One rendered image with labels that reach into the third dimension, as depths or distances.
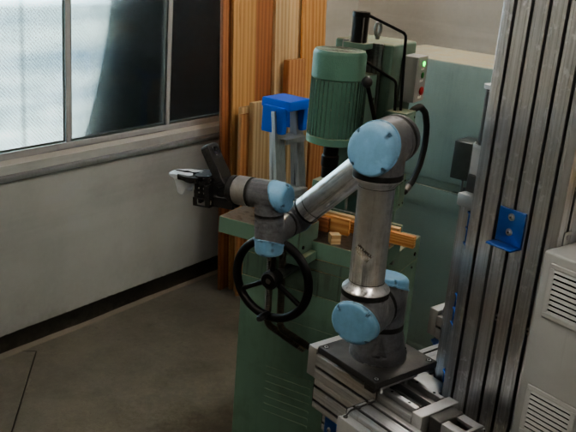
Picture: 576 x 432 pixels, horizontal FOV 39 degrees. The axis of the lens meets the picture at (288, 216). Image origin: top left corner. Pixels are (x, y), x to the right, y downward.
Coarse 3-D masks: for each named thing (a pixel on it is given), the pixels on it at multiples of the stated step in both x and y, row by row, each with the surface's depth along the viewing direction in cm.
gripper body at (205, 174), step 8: (200, 176) 208; (208, 176) 208; (232, 176) 206; (200, 184) 208; (208, 184) 208; (200, 192) 210; (208, 192) 208; (216, 192) 209; (224, 192) 208; (200, 200) 211; (208, 200) 208; (216, 200) 209; (224, 200) 208; (232, 208) 208
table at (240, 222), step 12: (228, 216) 284; (240, 216) 285; (252, 216) 286; (228, 228) 283; (240, 228) 281; (252, 228) 278; (324, 240) 269; (348, 240) 270; (312, 252) 266; (324, 252) 266; (336, 252) 264; (348, 252) 262; (396, 252) 273; (336, 264) 265; (348, 264) 263
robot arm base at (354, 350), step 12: (384, 336) 206; (396, 336) 208; (360, 348) 209; (372, 348) 207; (384, 348) 206; (396, 348) 208; (360, 360) 209; (372, 360) 207; (384, 360) 207; (396, 360) 208
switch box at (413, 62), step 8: (408, 56) 282; (416, 56) 283; (424, 56) 285; (408, 64) 282; (416, 64) 281; (408, 72) 283; (416, 72) 282; (424, 72) 288; (400, 80) 285; (408, 80) 284; (416, 80) 282; (424, 80) 290; (408, 88) 284; (416, 88) 284; (408, 96) 285; (416, 96) 286
